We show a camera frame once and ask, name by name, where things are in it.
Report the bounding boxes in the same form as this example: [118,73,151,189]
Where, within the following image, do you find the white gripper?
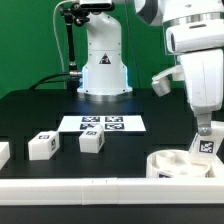
[152,49,224,136]

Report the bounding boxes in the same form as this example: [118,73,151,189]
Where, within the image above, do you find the white round stool seat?
[146,149,210,178]

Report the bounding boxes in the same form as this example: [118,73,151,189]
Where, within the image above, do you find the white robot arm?
[80,0,224,136]

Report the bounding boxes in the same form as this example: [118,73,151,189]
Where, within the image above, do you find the white marker sheet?
[58,115,146,132]

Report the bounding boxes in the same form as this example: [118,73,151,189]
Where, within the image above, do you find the white right fence wall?
[209,157,224,178]

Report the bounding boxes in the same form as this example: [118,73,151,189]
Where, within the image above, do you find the white fence wall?
[0,142,10,170]
[0,178,224,205]
[209,157,224,178]

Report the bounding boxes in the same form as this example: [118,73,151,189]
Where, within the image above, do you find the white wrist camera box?
[165,19,224,54]

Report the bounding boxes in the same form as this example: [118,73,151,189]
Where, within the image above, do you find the white front fence wall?
[0,178,224,205]

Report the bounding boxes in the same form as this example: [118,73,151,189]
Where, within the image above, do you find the black camera stand pole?
[60,3,89,71]

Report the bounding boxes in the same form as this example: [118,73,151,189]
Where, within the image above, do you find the black cables on table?
[29,71,83,90]

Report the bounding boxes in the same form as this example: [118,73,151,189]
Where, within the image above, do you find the grey cable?
[52,0,76,74]

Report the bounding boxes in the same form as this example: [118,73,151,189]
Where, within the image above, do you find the white left fence wall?
[0,142,10,170]

